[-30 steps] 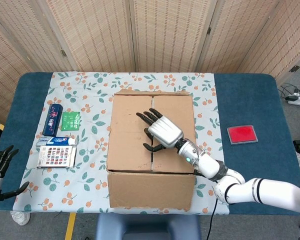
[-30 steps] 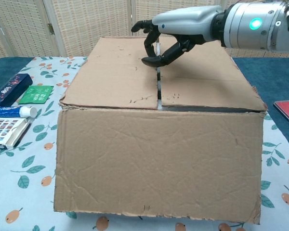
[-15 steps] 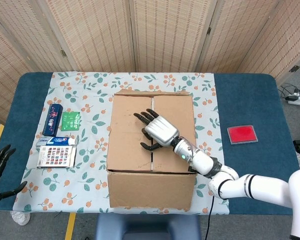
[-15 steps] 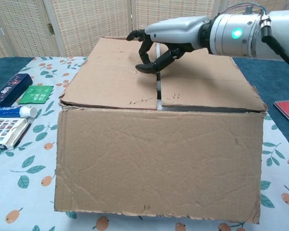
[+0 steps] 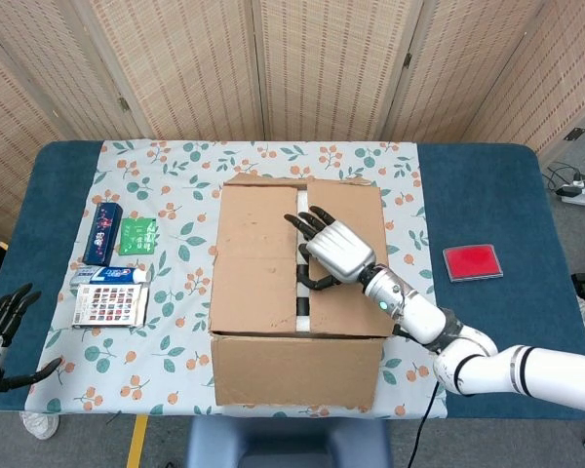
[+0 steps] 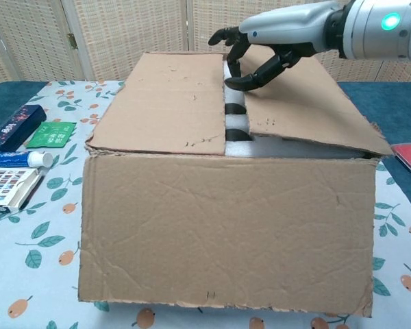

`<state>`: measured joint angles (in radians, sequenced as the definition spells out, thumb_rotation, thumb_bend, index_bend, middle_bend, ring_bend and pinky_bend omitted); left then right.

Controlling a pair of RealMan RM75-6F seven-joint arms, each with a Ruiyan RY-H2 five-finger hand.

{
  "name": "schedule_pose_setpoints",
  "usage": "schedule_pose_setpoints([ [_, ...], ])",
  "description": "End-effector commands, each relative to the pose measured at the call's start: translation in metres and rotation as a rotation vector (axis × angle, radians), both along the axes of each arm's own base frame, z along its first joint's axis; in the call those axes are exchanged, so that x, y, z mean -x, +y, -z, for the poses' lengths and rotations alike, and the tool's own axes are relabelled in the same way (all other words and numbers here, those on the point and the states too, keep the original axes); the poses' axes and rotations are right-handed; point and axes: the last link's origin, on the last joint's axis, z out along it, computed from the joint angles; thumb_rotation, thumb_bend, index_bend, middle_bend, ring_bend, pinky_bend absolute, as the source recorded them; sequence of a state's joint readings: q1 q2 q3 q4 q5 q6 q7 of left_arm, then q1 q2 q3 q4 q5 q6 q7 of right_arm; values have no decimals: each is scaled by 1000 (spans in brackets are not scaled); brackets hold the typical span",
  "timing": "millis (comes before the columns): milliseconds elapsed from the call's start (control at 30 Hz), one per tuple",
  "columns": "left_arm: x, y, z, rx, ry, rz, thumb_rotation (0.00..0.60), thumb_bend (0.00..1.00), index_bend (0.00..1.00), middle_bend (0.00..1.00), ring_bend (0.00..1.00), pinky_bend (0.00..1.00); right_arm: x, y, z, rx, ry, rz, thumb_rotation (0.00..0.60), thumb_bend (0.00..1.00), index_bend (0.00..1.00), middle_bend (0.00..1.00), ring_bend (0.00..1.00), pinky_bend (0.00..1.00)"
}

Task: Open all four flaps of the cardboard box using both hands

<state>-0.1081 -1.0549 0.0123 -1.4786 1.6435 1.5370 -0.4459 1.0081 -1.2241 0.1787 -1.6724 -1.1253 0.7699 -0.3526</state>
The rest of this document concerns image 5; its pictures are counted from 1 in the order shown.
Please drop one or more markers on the white box with picture grid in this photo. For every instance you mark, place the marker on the white box with picture grid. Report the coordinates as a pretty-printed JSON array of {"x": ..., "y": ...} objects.
[{"x": 107, "y": 304}]

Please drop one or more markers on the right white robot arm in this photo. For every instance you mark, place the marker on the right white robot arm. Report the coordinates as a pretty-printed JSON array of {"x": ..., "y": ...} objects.
[{"x": 419, "y": 312}]

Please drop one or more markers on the red ink pad case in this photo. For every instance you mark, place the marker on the red ink pad case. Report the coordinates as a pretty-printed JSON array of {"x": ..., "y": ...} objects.
[{"x": 472, "y": 261}]

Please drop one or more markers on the brown cardboard box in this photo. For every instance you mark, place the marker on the brown cardboard box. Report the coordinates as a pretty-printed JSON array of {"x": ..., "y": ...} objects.
[{"x": 258, "y": 273}]

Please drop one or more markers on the white power strip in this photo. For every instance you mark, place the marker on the white power strip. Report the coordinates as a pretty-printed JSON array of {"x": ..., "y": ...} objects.
[{"x": 582, "y": 195}]

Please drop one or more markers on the floral fruit print tablecloth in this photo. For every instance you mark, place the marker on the floral fruit print tablecloth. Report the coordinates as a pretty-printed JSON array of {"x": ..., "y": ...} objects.
[{"x": 175, "y": 341}]

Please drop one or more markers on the woven folding screen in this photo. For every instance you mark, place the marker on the woven folding screen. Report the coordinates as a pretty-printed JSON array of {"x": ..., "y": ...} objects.
[{"x": 200, "y": 73}]

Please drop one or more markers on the blue white toothpaste box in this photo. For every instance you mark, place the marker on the blue white toothpaste box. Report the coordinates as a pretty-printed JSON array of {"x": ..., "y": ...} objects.
[{"x": 112, "y": 275}]

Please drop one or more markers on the navy blue carton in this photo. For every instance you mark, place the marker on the navy blue carton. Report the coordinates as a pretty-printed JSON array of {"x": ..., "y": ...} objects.
[{"x": 102, "y": 234}]

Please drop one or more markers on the white foam insert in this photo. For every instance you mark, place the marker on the white foam insert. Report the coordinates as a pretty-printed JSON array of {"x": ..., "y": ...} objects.
[{"x": 303, "y": 200}]

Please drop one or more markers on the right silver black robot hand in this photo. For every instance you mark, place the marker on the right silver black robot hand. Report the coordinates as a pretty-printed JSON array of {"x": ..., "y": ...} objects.
[{"x": 339, "y": 248}]

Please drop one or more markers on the green sachet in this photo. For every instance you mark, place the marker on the green sachet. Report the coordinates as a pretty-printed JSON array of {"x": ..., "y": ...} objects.
[{"x": 136, "y": 237}]

